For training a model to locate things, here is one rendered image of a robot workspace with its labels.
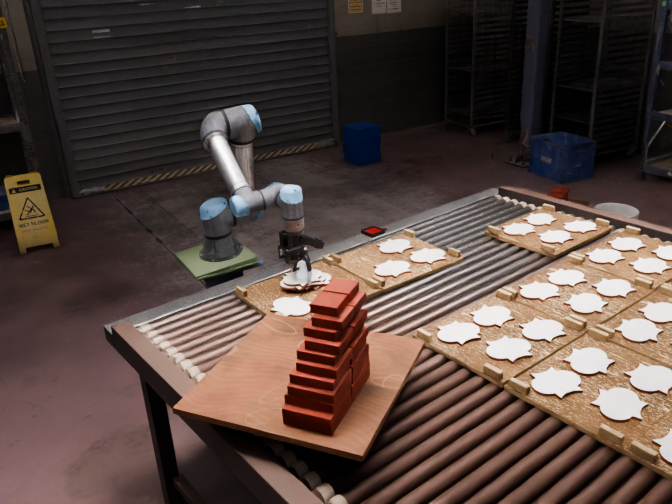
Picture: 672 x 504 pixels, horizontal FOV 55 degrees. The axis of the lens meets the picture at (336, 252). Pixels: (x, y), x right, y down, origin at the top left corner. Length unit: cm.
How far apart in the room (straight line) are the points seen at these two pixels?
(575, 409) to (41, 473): 236
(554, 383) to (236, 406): 86
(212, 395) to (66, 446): 181
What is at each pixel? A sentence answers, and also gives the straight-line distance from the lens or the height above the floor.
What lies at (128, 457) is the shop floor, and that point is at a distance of 326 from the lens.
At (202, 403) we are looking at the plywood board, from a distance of 169.
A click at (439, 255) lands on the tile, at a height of 95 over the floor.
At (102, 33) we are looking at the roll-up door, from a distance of 683.
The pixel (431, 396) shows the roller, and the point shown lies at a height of 91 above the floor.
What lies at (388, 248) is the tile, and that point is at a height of 95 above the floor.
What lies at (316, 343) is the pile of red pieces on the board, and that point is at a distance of 149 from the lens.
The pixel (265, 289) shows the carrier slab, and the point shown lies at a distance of 241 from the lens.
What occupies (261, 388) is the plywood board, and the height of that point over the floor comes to 104.
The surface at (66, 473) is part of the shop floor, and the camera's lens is 329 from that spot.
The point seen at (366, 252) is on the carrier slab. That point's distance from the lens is 266.
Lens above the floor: 202
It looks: 24 degrees down
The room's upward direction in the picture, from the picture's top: 3 degrees counter-clockwise
